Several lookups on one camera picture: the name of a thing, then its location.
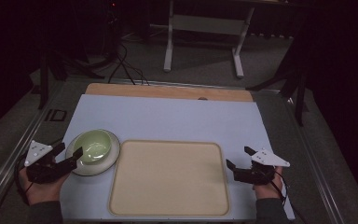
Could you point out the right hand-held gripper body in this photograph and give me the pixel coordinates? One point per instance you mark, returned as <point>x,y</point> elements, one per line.
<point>258,173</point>

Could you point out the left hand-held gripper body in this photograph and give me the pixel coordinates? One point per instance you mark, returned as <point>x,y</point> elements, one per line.
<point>37,153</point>

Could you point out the green bowl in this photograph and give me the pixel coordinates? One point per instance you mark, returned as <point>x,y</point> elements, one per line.
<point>93,146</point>

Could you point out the green plate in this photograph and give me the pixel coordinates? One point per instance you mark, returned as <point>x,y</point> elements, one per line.
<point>113,157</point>

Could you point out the person's right hand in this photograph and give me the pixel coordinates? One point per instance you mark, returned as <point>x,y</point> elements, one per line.
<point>268,189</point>

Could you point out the person's left hand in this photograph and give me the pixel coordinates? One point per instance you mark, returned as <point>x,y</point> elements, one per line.
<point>42,190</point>

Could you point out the beige tray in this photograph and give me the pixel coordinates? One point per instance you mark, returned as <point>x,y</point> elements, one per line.
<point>169,179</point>

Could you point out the black tripod stand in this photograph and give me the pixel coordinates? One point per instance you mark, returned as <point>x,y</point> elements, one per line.
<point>300,99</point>
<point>44,81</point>

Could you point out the white table mat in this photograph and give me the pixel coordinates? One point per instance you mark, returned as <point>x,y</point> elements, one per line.
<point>171,118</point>

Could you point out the metal floor rail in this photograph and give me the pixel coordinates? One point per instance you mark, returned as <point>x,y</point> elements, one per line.
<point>15,152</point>
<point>313,161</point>

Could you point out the white metal desk frame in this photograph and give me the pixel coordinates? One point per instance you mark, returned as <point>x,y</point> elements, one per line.
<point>205,25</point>

